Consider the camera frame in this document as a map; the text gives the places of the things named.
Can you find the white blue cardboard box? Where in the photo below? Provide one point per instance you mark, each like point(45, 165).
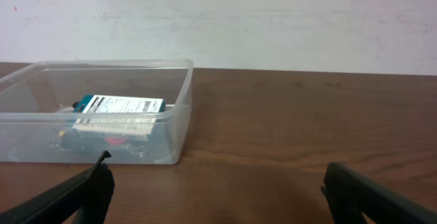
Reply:
point(137, 128)

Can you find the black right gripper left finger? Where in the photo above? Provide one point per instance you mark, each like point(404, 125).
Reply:
point(87, 195)

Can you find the clear plastic container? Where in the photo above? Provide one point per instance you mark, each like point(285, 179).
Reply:
point(37, 103)

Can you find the red handled pliers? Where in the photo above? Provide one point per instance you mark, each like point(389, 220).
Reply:
point(112, 141)

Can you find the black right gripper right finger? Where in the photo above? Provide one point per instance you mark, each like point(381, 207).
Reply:
point(352, 198)

